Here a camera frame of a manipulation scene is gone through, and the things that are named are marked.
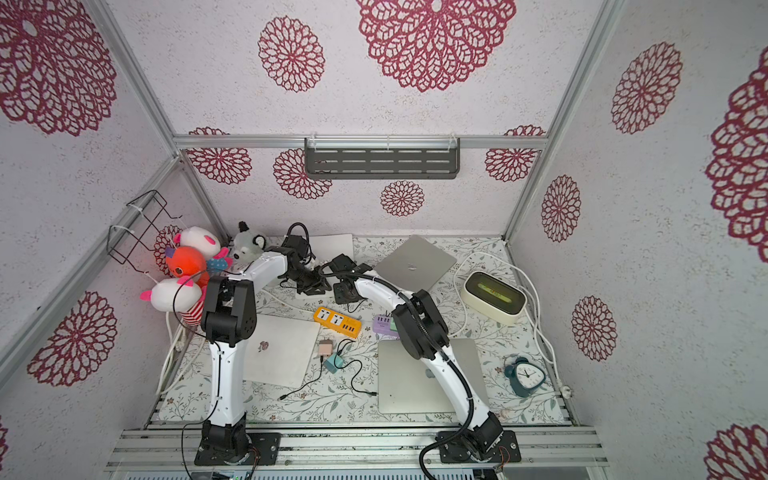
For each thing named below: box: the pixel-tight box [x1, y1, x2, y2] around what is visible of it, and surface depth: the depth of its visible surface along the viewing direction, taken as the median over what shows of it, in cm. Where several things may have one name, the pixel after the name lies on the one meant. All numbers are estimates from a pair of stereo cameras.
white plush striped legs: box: [139, 276, 204, 326], surface depth 83 cm
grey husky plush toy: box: [232, 220, 266, 271], surface depth 95 cm
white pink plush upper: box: [174, 226, 232, 260], surface depth 97 cm
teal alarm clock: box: [504, 356, 546, 398], surface depth 83 cm
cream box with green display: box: [461, 271, 528, 325], surface depth 99 cm
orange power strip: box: [313, 306, 363, 338], surface depth 96 cm
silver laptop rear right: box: [373, 235, 457, 291], surface depth 119 cm
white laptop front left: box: [242, 314, 321, 388], surface depth 92 cm
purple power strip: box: [372, 314, 401, 340], surface depth 96 cm
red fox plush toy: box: [166, 245, 210, 288], surface depth 89 cm
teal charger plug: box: [324, 353, 344, 374], surface depth 87 cm
